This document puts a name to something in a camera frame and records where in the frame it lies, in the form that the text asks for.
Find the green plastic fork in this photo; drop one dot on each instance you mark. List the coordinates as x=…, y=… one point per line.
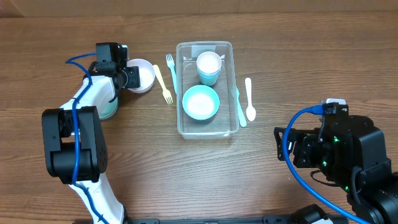
x=241, y=112

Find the yellow plastic fork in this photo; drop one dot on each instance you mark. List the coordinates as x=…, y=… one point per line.
x=165, y=92

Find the blue plastic fork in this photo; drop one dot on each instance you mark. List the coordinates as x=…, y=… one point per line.
x=171, y=66

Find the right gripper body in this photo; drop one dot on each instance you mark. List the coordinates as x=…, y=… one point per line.
x=307, y=152

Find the pale green bowl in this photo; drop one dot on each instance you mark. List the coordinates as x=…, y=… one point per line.
x=109, y=110

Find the pink plastic cup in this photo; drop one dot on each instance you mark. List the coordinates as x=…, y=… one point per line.
x=209, y=63

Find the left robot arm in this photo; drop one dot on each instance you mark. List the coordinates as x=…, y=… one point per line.
x=74, y=144

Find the blue bowl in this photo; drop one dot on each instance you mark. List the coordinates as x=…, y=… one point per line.
x=200, y=102

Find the green plastic cup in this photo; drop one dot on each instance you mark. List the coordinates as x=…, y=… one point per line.
x=208, y=80

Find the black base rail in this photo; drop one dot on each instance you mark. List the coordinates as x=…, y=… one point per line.
x=309, y=214

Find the white plastic spoon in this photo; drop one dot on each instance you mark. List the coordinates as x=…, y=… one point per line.
x=250, y=110

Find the white pink bowl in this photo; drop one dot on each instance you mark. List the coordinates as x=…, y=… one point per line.
x=146, y=74

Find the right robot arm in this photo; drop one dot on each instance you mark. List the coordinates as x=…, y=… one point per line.
x=350, y=151

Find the clear plastic container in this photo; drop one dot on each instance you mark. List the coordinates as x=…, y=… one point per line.
x=223, y=124

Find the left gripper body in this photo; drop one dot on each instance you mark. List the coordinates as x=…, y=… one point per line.
x=132, y=76

